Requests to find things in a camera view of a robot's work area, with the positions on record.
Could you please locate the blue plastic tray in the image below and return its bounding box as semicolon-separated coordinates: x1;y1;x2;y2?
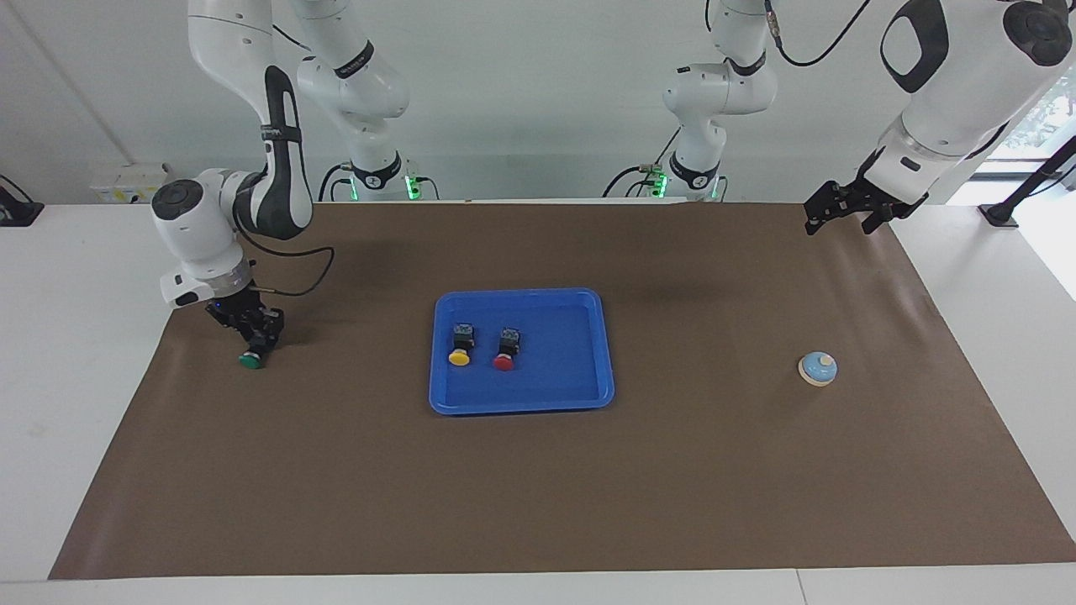
429;287;615;416

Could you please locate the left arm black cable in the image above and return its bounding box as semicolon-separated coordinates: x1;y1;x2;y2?
763;0;875;68

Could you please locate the brown table mat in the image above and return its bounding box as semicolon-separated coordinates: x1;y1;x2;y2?
48;200;1076;581

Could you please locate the light blue call bell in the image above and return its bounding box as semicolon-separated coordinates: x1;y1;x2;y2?
797;351;839;388

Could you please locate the black clamp stand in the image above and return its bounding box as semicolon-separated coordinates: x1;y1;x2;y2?
0;174;45;228

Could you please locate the black angled stand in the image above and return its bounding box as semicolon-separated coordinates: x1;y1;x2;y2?
978;134;1076;229

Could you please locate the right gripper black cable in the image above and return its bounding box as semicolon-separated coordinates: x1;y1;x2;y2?
238;227;335;297

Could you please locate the green push button switch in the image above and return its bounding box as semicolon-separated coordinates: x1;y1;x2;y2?
238;334;277;371

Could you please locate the red push button switch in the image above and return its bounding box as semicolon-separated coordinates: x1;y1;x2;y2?
492;327;523;372

